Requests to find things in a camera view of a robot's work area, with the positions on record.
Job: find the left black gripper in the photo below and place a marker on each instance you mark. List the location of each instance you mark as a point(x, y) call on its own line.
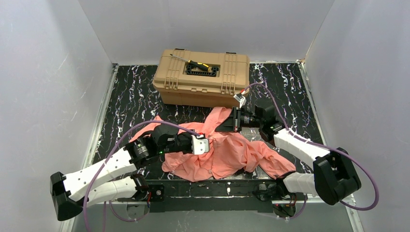
point(186, 142)

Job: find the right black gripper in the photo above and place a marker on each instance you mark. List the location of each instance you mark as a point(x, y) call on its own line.
point(237, 119)

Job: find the pink jacket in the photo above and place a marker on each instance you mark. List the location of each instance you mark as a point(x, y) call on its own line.
point(229, 152)

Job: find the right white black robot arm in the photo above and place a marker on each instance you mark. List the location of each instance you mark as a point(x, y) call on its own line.
point(334, 176)

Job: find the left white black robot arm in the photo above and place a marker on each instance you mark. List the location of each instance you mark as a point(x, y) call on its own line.
point(113, 177)

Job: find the tan plastic toolbox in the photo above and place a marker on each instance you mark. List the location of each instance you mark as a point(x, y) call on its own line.
point(177, 88)

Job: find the black yellow screwdriver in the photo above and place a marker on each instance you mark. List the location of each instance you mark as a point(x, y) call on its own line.
point(200, 66)

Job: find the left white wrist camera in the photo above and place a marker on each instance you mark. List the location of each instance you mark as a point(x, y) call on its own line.
point(199, 144)

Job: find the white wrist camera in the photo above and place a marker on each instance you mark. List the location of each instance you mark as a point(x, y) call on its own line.
point(199, 144)
point(240, 97)

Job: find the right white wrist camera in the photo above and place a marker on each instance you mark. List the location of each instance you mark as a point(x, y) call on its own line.
point(240, 97)

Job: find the black toolbox handle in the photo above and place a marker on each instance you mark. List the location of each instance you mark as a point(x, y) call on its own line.
point(192, 70)

